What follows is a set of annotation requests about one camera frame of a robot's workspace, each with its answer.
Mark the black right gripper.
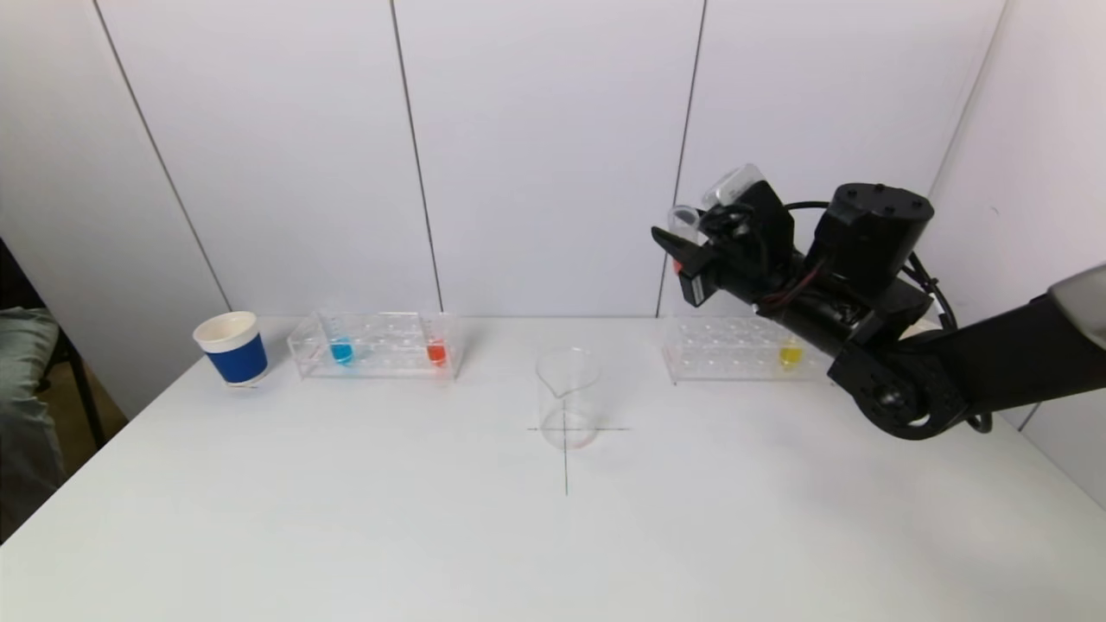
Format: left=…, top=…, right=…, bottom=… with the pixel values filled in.
left=651, top=225, right=770, bottom=316

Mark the white-labelled clear plastic tube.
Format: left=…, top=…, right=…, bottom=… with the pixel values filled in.
left=667, top=205, right=702, bottom=277

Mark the clear acrylic tube rack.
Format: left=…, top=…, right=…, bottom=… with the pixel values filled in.
left=289, top=312, right=465, bottom=382
left=663, top=314, right=843, bottom=384

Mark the clear glass beaker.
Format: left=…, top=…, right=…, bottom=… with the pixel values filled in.
left=535, top=347, right=601, bottom=451

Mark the clear tube, red pigment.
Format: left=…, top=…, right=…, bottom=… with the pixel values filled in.
left=425, top=313, right=451, bottom=370

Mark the clear tube, blue pigment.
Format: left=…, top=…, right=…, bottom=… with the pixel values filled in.
left=321, top=304, right=358, bottom=367

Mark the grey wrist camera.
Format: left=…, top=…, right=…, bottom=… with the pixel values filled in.
left=702, top=164, right=766, bottom=211

